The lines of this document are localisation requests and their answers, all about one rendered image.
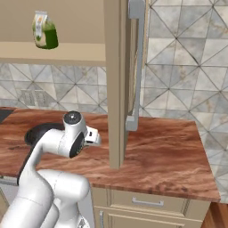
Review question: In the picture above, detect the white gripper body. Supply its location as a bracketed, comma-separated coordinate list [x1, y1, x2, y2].
[84, 134, 102, 148]

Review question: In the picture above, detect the beige drawer front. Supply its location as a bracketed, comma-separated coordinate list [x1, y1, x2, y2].
[106, 187, 191, 216]

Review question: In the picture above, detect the black hob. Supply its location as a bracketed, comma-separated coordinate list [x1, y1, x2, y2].
[0, 108, 16, 125]

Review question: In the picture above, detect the beige base cupboard door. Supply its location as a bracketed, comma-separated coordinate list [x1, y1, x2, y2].
[94, 206, 204, 228]

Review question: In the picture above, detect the beige wall cupboard door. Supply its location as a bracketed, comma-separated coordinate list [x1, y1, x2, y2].
[102, 0, 130, 170]

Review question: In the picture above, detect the grey wall socket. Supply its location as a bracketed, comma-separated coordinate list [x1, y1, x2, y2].
[20, 88, 51, 109]

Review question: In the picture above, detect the grey base cupboard handle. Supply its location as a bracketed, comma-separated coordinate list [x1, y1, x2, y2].
[98, 209, 105, 228]

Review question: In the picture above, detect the grey drawer handle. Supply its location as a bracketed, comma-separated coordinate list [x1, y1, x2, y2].
[131, 196, 165, 208]

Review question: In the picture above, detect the beige open wall cupboard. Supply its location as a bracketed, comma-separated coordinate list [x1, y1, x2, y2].
[0, 0, 107, 68]

